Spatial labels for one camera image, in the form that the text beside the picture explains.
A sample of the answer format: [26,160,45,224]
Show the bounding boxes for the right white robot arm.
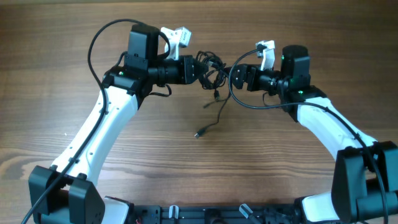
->
[228,42,397,223]

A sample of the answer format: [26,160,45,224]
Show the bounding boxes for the black cable bundle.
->
[193,50,234,139]

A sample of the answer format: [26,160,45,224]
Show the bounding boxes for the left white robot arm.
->
[25,21,207,223]

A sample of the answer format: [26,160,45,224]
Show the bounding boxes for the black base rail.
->
[128,204,300,224]

